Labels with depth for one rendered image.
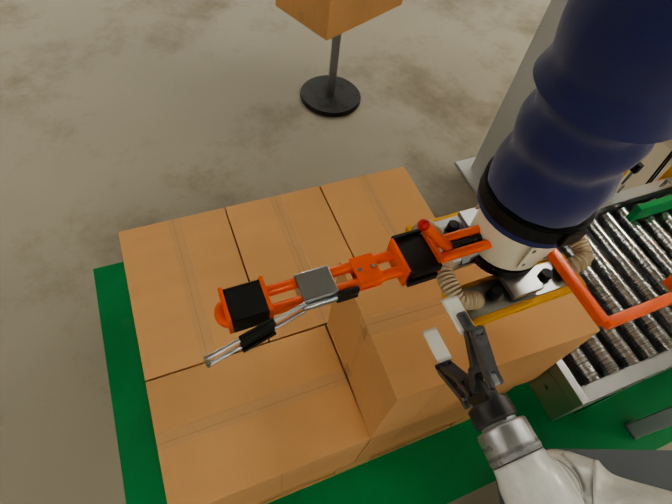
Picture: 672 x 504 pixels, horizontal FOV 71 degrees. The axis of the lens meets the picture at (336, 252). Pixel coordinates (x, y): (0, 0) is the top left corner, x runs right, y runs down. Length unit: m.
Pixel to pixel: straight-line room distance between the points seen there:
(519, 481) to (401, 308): 0.57
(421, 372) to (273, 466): 0.55
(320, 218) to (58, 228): 1.42
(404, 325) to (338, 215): 0.78
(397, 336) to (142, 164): 2.04
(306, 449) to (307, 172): 1.70
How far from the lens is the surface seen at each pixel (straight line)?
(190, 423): 1.55
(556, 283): 1.21
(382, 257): 0.95
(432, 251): 0.98
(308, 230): 1.84
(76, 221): 2.74
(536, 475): 0.84
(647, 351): 2.05
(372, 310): 1.23
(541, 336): 1.35
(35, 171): 3.05
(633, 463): 1.59
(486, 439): 0.85
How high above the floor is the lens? 2.03
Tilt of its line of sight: 56 degrees down
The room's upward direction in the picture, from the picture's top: 10 degrees clockwise
